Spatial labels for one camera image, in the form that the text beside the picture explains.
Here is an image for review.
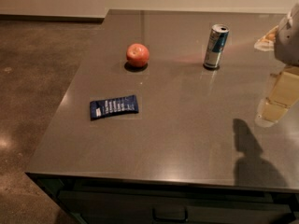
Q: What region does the blue silver energy drink can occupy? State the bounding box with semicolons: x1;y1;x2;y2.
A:
204;24;229;70

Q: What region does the blue rxbar wrapper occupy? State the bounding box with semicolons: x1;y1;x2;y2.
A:
90;95;139;120

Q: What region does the dark cabinet drawer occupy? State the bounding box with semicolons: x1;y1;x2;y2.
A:
30;175;299;224

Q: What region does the red apple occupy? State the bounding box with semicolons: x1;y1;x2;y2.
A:
126;43;150;68

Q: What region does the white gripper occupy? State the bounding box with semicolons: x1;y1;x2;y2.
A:
254;3;299;128

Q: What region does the black drawer handle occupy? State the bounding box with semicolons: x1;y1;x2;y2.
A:
152;207;188;223

